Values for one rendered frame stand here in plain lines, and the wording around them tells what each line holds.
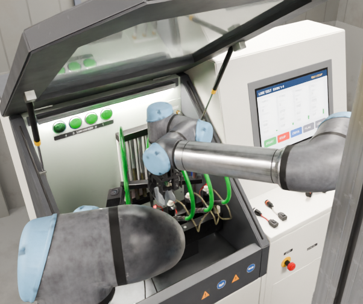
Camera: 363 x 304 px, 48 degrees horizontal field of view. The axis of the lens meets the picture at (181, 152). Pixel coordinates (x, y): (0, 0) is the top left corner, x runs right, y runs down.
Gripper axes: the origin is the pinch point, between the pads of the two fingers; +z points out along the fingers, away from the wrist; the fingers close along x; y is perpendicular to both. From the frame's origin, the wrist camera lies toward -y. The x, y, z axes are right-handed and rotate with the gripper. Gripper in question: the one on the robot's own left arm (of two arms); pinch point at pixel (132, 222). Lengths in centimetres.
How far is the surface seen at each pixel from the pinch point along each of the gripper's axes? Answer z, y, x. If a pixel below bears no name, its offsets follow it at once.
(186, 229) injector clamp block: 32.1, 1.7, 10.0
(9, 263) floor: 130, -2, -133
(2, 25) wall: 80, -147, -101
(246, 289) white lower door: 44, 27, 28
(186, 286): 17.4, 21.8, 10.6
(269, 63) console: 28, -56, 53
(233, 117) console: 26, -37, 35
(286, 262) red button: 51, 19, 45
